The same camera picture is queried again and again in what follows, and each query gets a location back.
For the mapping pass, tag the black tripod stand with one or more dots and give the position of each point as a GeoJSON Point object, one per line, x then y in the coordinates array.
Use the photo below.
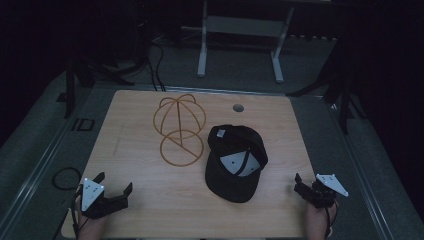
{"type": "Point", "coordinates": [336, 86]}
{"type": "Point", "coordinates": [86, 71]}

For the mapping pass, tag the black baseball cap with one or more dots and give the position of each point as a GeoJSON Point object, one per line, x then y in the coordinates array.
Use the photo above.
{"type": "Point", "coordinates": [235, 166]}

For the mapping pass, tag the person's right hand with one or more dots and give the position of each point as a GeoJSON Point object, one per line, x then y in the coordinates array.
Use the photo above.
{"type": "Point", "coordinates": [318, 223]}

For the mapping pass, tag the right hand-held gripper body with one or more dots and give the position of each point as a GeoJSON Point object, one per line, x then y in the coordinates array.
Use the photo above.
{"type": "Point", "coordinates": [328, 186]}

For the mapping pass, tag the grey round table grommet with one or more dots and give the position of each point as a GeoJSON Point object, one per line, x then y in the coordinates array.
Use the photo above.
{"type": "Point", "coordinates": [238, 107]}

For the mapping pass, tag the person's left hand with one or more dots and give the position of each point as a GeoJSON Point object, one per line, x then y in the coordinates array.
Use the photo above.
{"type": "Point", "coordinates": [90, 228]}

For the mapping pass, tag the white metal desk frame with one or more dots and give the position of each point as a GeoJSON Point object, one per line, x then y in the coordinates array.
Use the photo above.
{"type": "Point", "coordinates": [240, 28]}

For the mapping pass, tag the black rectangular bracket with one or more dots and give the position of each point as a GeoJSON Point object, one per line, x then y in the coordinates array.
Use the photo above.
{"type": "Point", "coordinates": [82, 125]}

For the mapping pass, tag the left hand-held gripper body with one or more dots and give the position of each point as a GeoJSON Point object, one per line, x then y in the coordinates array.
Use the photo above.
{"type": "Point", "coordinates": [90, 195]}

